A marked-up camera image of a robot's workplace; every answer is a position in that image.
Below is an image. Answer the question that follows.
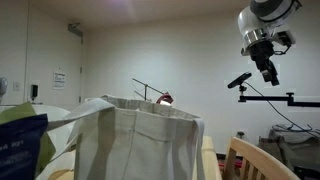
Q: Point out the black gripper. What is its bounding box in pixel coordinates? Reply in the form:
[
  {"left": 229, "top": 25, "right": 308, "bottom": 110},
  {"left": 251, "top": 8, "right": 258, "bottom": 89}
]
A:
[{"left": 249, "top": 40, "right": 281, "bottom": 87}]

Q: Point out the beige canvas tote bag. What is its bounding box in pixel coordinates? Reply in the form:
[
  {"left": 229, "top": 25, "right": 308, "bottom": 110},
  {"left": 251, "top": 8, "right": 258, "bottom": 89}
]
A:
[{"left": 46, "top": 94, "right": 206, "bottom": 180}]

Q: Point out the blue drink mix box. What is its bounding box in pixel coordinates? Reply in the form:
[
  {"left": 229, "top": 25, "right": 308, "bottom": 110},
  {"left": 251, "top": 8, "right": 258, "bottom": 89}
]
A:
[{"left": 0, "top": 101, "right": 57, "bottom": 180}]

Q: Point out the wooden chair back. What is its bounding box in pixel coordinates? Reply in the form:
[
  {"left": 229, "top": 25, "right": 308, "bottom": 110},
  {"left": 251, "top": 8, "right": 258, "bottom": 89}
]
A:
[{"left": 222, "top": 135, "right": 301, "bottom": 180}]

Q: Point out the red floor object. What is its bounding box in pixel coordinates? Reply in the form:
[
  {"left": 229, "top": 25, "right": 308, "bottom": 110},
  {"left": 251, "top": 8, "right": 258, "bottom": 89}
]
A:
[{"left": 218, "top": 159, "right": 244, "bottom": 169}]

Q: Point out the red white object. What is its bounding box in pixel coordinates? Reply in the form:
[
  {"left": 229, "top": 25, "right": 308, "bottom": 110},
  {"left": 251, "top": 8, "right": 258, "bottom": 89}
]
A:
[{"left": 155, "top": 92, "right": 175, "bottom": 107}]

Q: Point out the thin metal rod stand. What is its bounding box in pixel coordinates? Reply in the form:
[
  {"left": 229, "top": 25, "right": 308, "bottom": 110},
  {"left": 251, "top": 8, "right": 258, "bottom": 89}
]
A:
[{"left": 131, "top": 77, "right": 166, "bottom": 102}]

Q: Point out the grey door closer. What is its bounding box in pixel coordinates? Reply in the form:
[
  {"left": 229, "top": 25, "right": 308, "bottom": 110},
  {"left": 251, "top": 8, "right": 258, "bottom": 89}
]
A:
[{"left": 67, "top": 22, "right": 84, "bottom": 38}]

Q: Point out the white paper notice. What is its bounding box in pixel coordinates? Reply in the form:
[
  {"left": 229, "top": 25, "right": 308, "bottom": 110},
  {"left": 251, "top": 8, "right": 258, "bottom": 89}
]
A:
[{"left": 52, "top": 71, "right": 67, "bottom": 90}]

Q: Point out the white door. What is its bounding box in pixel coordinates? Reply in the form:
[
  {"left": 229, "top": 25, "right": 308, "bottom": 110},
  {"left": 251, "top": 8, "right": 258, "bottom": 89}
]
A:
[{"left": 24, "top": 3, "right": 84, "bottom": 113}]

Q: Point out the white paper sheet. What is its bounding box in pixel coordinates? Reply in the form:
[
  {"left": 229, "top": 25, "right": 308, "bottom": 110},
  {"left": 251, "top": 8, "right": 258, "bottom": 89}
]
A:
[{"left": 35, "top": 150, "right": 77, "bottom": 180}]

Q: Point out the grey round object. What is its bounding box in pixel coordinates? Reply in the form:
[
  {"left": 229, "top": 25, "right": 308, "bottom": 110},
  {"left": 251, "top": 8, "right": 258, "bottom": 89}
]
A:
[{"left": 0, "top": 77, "right": 8, "bottom": 101}]

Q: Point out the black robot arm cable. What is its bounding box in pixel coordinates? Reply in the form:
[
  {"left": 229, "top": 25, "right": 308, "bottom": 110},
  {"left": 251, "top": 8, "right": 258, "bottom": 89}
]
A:
[{"left": 273, "top": 44, "right": 292, "bottom": 56}]

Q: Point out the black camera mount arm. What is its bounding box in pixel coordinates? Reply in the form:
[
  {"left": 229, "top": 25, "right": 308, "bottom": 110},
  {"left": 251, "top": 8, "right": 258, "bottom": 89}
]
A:
[{"left": 237, "top": 84, "right": 320, "bottom": 108}]

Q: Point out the black stereo camera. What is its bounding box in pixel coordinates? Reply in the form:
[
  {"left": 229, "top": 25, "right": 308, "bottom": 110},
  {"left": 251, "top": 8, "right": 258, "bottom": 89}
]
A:
[{"left": 227, "top": 71, "right": 253, "bottom": 90}]

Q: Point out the black camera cable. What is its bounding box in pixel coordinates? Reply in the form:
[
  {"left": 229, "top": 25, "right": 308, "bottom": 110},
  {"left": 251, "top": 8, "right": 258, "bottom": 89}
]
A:
[{"left": 245, "top": 81, "right": 320, "bottom": 139}]

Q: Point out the black wall device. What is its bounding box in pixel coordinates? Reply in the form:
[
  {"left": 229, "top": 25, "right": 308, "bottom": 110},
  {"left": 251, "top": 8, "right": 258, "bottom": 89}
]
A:
[{"left": 30, "top": 84, "right": 39, "bottom": 101}]

